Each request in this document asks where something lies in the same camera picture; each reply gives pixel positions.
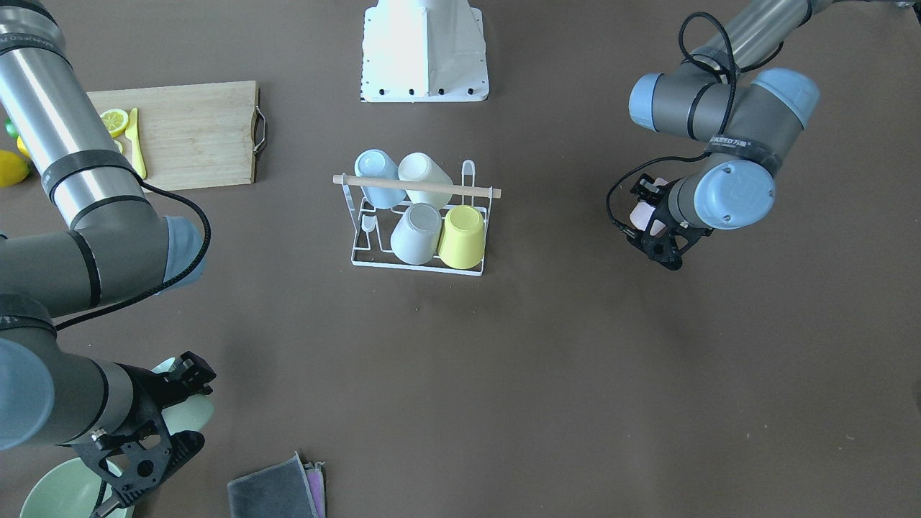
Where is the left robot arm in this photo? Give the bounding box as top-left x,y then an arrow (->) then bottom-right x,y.
615,1 -> 829,270

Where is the grey cup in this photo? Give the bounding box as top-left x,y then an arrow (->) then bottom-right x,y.
389,203 -> 442,265

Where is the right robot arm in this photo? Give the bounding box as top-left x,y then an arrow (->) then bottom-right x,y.
1,1 -> 216,517

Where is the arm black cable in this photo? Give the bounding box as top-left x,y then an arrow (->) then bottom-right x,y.
606,12 -> 785,231
54,180 -> 213,332

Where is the lemon slice top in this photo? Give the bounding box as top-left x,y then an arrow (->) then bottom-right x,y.
99,108 -> 130,139

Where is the pink cup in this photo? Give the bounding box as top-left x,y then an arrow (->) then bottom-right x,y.
630,198 -> 668,237

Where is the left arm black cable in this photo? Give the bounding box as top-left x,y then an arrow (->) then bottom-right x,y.
606,12 -> 785,231

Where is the pink cloth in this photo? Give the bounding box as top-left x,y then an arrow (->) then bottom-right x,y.
304,462 -> 327,518

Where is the light blue cup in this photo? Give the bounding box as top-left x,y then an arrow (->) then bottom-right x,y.
354,150 -> 406,209

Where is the yellow plastic knife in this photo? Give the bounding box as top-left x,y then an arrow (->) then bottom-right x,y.
124,107 -> 148,180

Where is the green bowl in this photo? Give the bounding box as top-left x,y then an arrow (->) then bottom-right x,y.
19,458 -> 102,517

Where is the white wire cup holder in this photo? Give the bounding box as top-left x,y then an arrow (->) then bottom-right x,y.
332,160 -> 502,278

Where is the grey cloth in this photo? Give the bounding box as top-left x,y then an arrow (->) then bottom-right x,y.
227,455 -> 314,517

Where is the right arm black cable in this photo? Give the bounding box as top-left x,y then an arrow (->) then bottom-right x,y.
54,180 -> 213,332

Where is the green cup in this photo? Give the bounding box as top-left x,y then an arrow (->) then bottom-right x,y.
160,394 -> 214,434

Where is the green lime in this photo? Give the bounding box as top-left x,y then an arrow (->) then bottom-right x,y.
4,118 -> 19,140

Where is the bamboo cutting board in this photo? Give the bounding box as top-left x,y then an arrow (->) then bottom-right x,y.
88,80 -> 260,191

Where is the cream white cup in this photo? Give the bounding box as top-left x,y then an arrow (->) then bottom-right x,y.
398,152 -> 453,210

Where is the yellow lemon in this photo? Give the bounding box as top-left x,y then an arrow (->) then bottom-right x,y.
16,137 -> 32,160
0,150 -> 30,188

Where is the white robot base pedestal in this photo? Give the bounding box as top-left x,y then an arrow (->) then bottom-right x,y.
360,1 -> 490,103

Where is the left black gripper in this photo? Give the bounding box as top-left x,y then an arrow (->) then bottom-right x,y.
625,174 -> 714,271

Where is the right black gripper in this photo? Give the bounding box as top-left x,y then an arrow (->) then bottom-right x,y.
71,351 -> 216,509

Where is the yellow cup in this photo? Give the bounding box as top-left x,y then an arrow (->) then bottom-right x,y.
437,204 -> 486,270

